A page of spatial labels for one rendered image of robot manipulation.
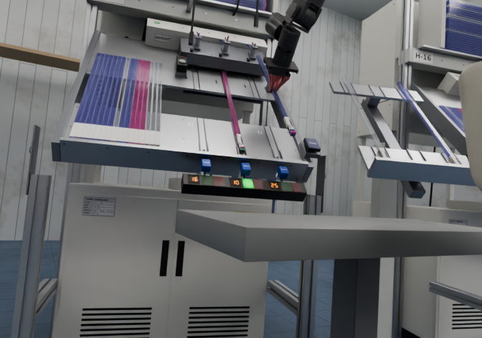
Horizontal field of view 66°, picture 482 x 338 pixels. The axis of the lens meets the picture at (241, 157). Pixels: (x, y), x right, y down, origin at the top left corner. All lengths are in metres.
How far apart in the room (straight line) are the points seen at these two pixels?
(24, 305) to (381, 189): 1.05
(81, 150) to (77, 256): 0.44
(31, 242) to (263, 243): 0.72
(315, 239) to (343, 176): 5.28
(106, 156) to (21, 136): 3.18
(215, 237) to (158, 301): 0.88
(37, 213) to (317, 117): 4.78
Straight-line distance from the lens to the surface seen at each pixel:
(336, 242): 0.51
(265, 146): 1.13
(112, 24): 1.77
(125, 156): 1.01
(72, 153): 1.02
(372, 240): 0.56
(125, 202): 1.31
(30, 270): 1.05
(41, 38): 4.36
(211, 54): 1.47
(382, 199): 1.30
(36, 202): 1.04
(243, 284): 1.41
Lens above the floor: 0.64
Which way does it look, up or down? 5 degrees up
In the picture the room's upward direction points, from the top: 4 degrees clockwise
